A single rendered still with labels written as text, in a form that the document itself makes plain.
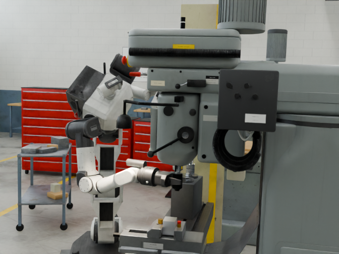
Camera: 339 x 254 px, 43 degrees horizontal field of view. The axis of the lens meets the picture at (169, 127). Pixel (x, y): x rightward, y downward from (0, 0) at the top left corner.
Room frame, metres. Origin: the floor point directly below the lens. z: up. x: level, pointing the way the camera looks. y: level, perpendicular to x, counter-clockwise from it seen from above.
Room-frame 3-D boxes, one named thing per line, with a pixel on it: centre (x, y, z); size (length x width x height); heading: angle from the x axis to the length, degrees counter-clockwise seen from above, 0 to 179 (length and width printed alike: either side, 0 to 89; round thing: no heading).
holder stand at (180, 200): (2.26, -0.11, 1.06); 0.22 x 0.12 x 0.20; 163
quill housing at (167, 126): (1.88, -0.05, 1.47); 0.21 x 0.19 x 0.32; 169
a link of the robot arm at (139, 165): (1.98, 0.14, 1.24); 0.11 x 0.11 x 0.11; 64
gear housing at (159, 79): (1.87, -0.08, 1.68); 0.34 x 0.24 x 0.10; 79
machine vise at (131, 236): (1.75, 0.01, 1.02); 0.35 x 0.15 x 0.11; 81
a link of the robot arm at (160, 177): (1.92, 0.04, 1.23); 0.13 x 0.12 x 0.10; 154
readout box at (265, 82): (1.49, -0.27, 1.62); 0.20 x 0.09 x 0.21; 79
